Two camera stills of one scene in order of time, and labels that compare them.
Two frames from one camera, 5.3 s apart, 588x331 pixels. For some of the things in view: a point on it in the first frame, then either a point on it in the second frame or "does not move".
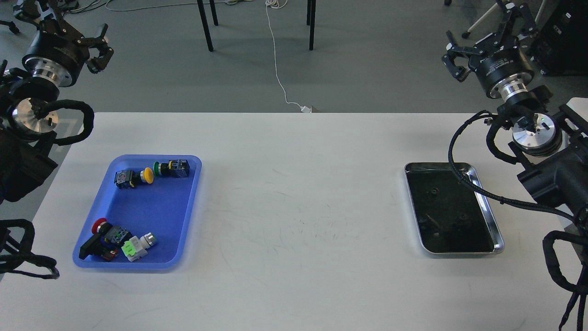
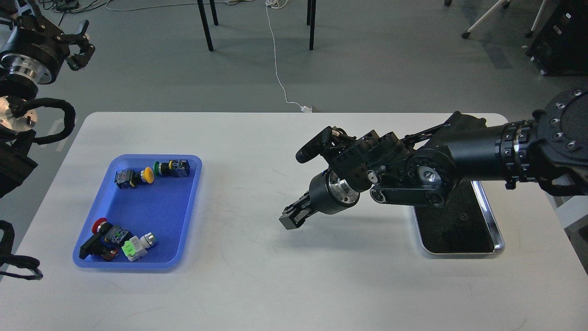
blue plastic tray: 162,208 does not move
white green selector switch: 135,247 does not move
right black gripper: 498,59 to 327,194
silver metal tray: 452,217 does not move
